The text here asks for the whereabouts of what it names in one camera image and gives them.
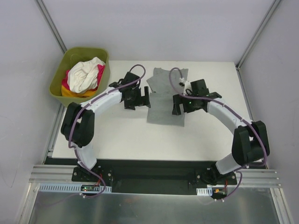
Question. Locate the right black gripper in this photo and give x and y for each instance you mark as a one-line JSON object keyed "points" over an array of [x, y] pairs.
{"points": [[181, 105]]}

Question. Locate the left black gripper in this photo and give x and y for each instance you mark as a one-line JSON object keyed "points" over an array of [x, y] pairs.
{"points": [[138, 100]]}

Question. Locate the grey t shirt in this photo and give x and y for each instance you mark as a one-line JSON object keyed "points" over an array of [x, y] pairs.
{"points": [[161, 98]]}

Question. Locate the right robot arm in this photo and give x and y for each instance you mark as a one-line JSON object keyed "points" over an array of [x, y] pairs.
{"points": [[250, 138]]}

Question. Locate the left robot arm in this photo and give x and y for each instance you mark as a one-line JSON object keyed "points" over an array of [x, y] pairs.
{"points": [[79, 120]]}

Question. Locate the pink t shirt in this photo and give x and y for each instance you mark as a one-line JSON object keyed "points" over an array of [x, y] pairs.
{"points": [[65, 81]]}

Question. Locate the white t shirt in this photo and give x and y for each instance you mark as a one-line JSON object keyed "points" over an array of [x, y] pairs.
{"points": [[85, 67]]}

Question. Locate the green plastic bin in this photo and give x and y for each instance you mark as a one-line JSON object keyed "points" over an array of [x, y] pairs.
{"points": [[72, 57]]}

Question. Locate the yellow t shirt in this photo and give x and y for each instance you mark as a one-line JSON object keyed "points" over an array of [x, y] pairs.
{"points": [[68, 93]]}

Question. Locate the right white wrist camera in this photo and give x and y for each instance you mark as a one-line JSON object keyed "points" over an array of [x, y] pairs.
{"points": [[187, 89]]}

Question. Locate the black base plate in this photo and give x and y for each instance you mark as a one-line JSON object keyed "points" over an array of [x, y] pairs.
{"points": [[153, 177]]}

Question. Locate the right slotted cable duct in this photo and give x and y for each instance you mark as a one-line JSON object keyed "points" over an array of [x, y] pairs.
{"points": [[204, 191]]}

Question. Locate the slotted cable duct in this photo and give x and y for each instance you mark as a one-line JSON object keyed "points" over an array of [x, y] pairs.
{"points": [[73, 188], [204, 191]]}

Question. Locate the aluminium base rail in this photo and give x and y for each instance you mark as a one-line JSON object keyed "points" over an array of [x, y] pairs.
{"points": [[51, 174]]}

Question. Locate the right aluminium frame post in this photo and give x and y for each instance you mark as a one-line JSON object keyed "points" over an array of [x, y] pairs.
{"points": [[259, 31]]}

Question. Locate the aluminium frame post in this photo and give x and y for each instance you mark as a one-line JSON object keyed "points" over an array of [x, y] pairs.
{"points": [[259, 31], [46, 15]]}

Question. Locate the left slotted cable duct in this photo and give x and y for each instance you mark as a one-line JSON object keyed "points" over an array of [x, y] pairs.
{"points": [[73, 188]]}

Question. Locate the left aluminium frame post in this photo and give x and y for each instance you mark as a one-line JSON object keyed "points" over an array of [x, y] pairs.
{"points": [[46, 15]]}

